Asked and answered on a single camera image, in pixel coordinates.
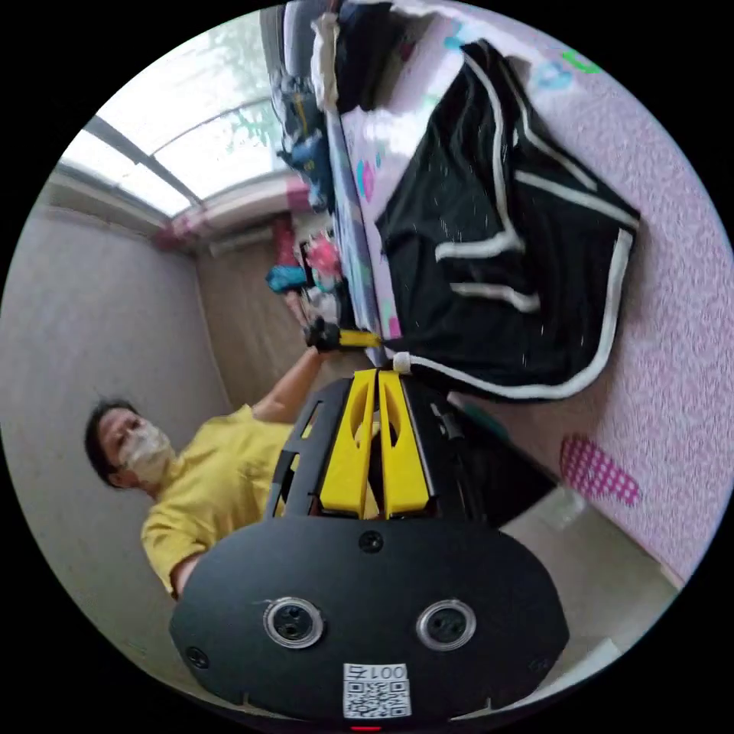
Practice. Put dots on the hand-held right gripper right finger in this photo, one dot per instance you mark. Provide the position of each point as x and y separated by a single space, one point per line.
404 464

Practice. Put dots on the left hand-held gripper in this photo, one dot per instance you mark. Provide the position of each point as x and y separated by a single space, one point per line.
323 335

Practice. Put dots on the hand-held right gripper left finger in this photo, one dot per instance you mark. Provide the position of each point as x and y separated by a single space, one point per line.
347 459

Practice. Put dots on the black t-shirt with white stripes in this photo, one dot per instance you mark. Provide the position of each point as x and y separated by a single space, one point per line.
476 264

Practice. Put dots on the person's left forearm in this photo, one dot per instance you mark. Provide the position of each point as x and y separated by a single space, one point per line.
289 387

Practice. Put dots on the person's right forearm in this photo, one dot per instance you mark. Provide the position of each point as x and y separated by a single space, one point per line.
184 574

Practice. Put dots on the person's body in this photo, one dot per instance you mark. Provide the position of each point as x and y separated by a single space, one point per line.
212 476

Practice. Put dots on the window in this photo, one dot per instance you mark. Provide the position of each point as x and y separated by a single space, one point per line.
172 126

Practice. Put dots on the pile of clothes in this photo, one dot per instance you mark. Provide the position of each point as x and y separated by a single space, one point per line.
355 51

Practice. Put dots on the bed with pink printed sheet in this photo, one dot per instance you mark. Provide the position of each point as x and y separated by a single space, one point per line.
665 298

